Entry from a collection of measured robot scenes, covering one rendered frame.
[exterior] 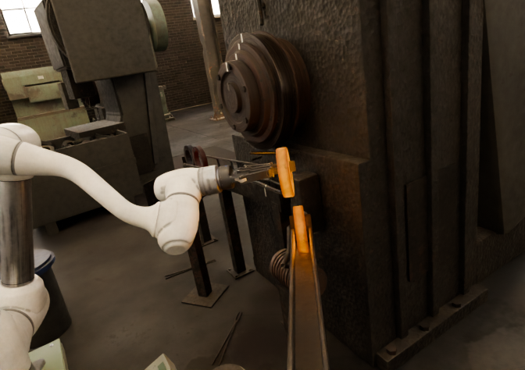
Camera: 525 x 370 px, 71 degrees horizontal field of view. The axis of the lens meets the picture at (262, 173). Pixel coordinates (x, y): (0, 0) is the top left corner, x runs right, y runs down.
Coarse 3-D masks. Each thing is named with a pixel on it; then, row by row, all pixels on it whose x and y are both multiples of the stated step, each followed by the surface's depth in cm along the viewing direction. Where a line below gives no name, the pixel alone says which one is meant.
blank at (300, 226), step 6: (294, 210) 117; (300, 210) 116; (294, 216) 115; (300, 216) 114; (300, 222) 113; (300, 228) 113; (300, 234) 112; (306, 234) 113; (300, 240) 113; (306, 240) 113; (300, 246) 114; (306, 246) 114; (300, 252) 116; (306, 252) 116
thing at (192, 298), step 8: (144, 184) 190; (152, 184) 196; (152, 192) 196; (152, 200) 196; (200, 240) 204; (192, 248) 201; (200, 248) 204; (192, 256) 203; (200, 256) 204; (192, 264) 205; (200, 264) 204; (200, 272) 205; (200, 280) 207; (208, 280) 211; (200, 288) 209; (208, 288) 211; (216, 288) 217; (224, 288) 215; (192, 296) 213; (200, 296) 212; (208, 296) 211; (216, 296) 209; (192, 304) 206; (200, 304) 204; (208, 304) 203
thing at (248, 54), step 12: (240, 48) 144; (252, 48) 136; (228, 60) 151; (240, 60) 142; (252, 60) 136; (264, 60) 133; (252, 72) 137; (264, 72) 134; (264, 84) 134; (264, 96) 135; (276, 96) 134; (264, 108) 137; (276, 108) 135; (264, 120) 140; (276, 120) 139; (252, 132) 151; (264, 132) 146
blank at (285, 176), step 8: (280, 152) 110; (280, 160) 108; (288, 160) 113; (280, 168) 107; (288, 168) 107; (280, 176) 107; (288, 176) 107; (280, 184) 108; (288, 184) 108; (288, 192) 110
